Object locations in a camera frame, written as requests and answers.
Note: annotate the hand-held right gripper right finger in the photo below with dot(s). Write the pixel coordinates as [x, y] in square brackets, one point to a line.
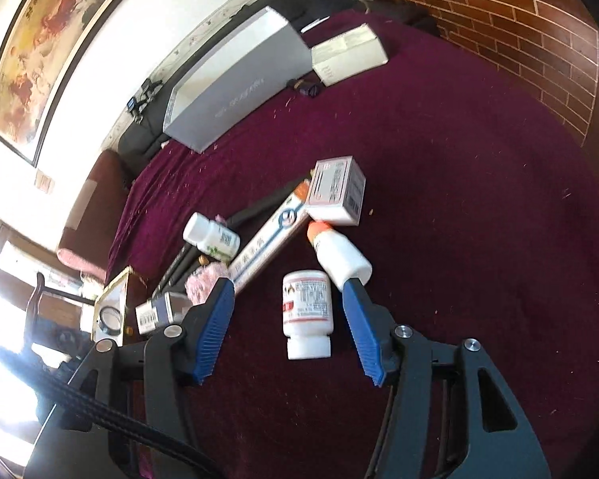
[362, 332]

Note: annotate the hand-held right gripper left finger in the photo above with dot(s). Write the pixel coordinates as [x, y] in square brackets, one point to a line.
[213, 332]

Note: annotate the pink fluffy ball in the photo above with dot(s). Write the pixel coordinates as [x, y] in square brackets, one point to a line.
[199, 282]

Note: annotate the white pill bottle red label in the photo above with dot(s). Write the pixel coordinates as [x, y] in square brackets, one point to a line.
[307, 309]

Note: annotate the white bottle orange cap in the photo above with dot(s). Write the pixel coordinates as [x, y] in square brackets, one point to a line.
[339, 259]

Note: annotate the long silver carton red end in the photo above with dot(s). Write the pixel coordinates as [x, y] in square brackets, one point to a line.
[267, 252]

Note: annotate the gold-rimmed white tray box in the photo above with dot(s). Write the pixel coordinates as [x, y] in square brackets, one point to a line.
[115, 292]

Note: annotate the black stick gold band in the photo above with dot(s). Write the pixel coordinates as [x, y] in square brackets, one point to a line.
[252, 209]

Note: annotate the small silver medicine box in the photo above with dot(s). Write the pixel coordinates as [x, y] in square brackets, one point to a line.
[337, 189]

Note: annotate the blue barcode box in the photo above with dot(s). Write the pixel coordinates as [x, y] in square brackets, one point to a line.
[157, 312]

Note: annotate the white pill bottle green label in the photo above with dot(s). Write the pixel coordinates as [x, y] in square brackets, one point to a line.
[209, 234]

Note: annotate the black tape roll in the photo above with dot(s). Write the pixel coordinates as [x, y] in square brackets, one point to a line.
[102, 320]

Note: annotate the maroon upholstered chair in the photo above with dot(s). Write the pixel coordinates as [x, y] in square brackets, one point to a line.
[95, 194]

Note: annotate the dark wooden chair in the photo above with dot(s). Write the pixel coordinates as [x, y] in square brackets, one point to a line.
[35, 299]

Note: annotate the small black gadget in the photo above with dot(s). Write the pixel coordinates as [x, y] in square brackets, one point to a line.
[143, 100]

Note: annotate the large grey cardboard box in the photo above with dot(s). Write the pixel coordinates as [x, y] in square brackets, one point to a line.
[229, 85]

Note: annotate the small dark object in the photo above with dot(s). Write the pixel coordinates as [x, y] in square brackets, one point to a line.
[307, 88]

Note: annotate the white carton box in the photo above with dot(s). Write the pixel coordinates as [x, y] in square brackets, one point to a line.
[349, 52]

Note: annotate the framed painting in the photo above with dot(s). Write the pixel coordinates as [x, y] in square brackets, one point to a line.
[45, 50]

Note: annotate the wall switch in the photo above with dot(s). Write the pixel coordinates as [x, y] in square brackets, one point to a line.
[44, 181]

